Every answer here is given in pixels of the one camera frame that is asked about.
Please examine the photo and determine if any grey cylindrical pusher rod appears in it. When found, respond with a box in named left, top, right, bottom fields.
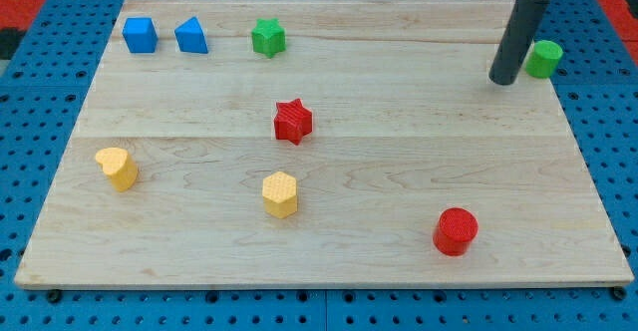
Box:
left=488, top=0, right=550, bottom=86

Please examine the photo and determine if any green cylinder block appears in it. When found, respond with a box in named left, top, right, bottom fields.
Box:
left=525, top=40, right=563, bottom=79

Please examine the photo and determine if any red cylinder block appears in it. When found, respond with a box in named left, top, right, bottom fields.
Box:
left=433, top=207, right=479, bottom=256

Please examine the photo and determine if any red star block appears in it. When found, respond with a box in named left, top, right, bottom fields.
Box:
left=273, top=99, right=313, bottom=146

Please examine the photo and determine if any green star block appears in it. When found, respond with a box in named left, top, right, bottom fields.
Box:
left=251, top=18, right=286, bottom=58

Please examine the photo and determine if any yellow hexagon block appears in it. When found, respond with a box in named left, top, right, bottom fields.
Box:
left=262, top=171, right=298, bottom=218

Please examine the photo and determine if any wooden board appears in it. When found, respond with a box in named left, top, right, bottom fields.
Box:
left=15, top=0, right=634, bottom=290

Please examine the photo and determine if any blue triangle block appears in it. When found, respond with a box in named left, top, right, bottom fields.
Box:
left=174, top=17, right=208, bottom=54

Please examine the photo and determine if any blue cube block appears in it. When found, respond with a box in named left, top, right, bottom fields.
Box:
left=123, top=17, right=158, bottom=54

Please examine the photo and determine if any yellow heart block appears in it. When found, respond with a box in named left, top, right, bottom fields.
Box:
left=95, top=147, right=139, bottom=192

